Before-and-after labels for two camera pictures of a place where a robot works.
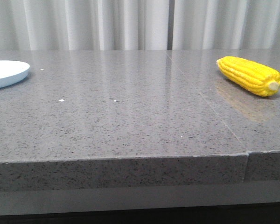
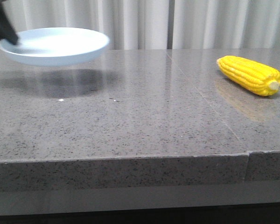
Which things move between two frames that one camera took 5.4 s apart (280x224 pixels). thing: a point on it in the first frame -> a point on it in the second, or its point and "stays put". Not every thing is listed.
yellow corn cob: [257, 79] stays put
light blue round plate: [5, 73] -> [55, 46]
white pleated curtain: [17, 25] stays put
